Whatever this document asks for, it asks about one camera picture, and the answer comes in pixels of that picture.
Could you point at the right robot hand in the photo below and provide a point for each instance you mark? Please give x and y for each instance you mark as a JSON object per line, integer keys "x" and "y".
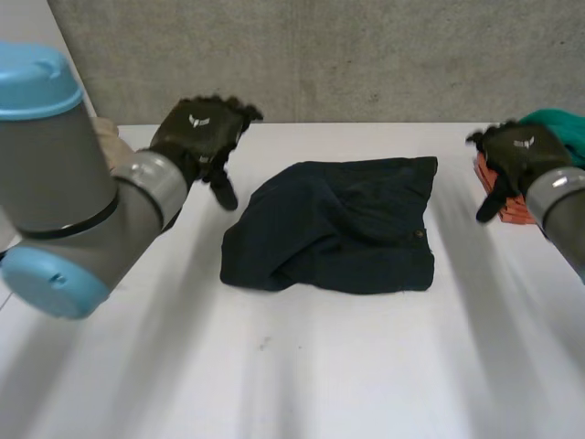
{"x": 523, "y": 148}

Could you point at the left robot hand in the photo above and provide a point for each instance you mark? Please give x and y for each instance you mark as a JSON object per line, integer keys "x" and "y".
{"x": 201, "y": 130}

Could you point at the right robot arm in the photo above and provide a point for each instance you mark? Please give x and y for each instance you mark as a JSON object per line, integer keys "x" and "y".
{"x": 557, "y": 206}

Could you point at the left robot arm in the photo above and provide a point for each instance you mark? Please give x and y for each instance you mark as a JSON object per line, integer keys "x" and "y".
{"x": 59, "y": 192}

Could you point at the teal towel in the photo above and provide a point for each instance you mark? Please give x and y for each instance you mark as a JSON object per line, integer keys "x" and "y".
{"x": 560, "y": 125}

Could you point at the coral towel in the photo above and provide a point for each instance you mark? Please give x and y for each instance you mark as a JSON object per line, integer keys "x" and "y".
{"x": 507, "y": 203}

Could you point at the beige shorts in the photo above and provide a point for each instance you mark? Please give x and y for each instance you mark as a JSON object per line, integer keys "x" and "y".
{"x": 107, "y": 142}

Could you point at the dark blue shorts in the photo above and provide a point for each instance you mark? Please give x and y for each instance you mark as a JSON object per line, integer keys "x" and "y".
{"x": 338, "y": 224}

